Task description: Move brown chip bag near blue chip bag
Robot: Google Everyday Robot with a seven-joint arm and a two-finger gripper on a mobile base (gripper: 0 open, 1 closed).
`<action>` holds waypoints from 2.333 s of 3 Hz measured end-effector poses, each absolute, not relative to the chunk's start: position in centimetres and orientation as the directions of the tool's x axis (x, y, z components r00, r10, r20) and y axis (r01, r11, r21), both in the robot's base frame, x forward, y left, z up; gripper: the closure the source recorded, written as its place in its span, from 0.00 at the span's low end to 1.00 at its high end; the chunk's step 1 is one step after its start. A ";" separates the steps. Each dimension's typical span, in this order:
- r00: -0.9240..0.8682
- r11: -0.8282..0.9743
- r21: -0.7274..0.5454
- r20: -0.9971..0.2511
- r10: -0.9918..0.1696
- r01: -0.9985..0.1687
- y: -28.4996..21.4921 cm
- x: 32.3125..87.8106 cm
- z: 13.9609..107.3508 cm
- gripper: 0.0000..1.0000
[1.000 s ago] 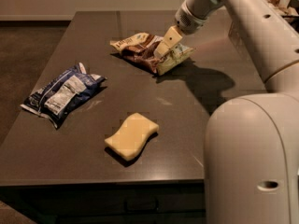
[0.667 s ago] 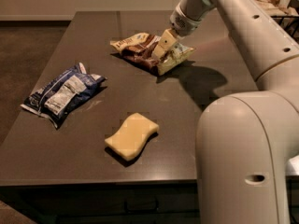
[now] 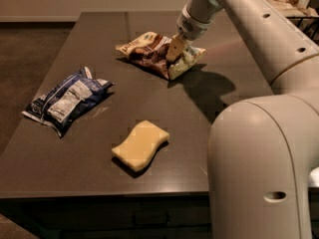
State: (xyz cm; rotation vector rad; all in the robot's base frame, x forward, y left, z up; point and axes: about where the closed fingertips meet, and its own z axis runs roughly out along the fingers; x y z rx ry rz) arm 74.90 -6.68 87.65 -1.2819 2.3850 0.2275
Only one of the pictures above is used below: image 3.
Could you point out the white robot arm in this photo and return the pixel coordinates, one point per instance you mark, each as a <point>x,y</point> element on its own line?
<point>261,151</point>

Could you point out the blue chip bag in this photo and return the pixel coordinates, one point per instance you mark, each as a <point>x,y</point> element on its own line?
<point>67,101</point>

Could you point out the brown chip bag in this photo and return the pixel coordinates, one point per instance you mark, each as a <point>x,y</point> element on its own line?
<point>149,51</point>

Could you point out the yellow sponge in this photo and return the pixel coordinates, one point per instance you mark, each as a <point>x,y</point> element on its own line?
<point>139,148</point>

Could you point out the black wire basket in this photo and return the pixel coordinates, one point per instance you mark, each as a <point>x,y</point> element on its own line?
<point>304,17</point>

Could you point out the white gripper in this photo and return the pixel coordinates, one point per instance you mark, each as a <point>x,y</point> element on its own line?
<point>191,29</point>

